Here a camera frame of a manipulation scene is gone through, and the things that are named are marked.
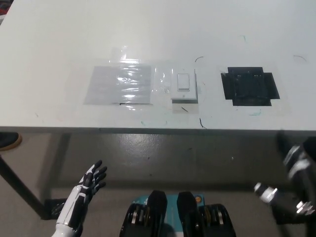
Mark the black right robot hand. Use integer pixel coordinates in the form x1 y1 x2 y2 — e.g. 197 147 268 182
254 145 315 216

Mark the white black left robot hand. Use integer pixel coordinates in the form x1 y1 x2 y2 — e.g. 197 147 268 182
55 159 108 229

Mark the white wall rocker switch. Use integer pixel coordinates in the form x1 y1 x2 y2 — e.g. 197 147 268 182
170 69 199 104

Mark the black metal table leg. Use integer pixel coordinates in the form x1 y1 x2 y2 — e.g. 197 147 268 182
0 154 49 220

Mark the black tape square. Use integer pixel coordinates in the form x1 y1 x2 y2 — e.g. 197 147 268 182
220 66 280 107

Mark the black round object tan rim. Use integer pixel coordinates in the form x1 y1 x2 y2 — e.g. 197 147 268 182
0 132 23 152

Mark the grey laminated sheet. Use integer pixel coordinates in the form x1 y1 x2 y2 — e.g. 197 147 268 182
83 65 153 106

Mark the clear plastic film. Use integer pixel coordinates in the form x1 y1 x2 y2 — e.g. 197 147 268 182
151 65 174 96

